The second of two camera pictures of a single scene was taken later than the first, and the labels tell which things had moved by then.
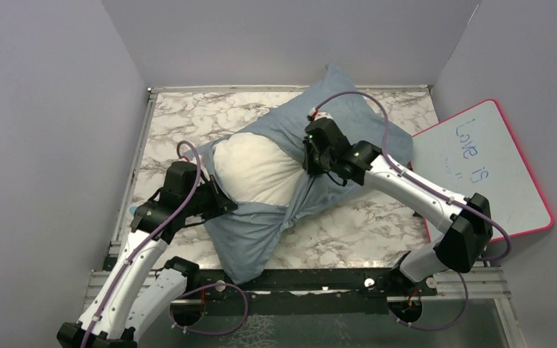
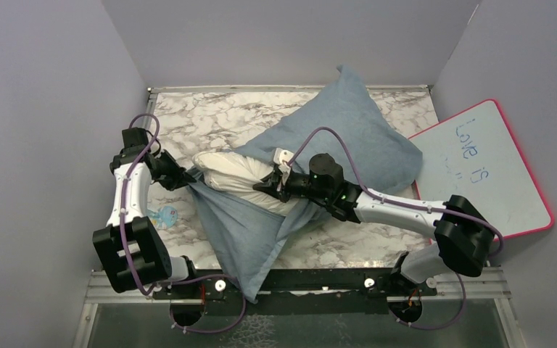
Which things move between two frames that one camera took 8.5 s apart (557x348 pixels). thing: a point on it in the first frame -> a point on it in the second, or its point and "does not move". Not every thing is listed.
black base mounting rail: x=299 y=292 does not move
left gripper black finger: x=225 y=204 -> x=186 y=179
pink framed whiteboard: x=476 y=152 does not move
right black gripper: x=312 y=167 -> x=274 y=186
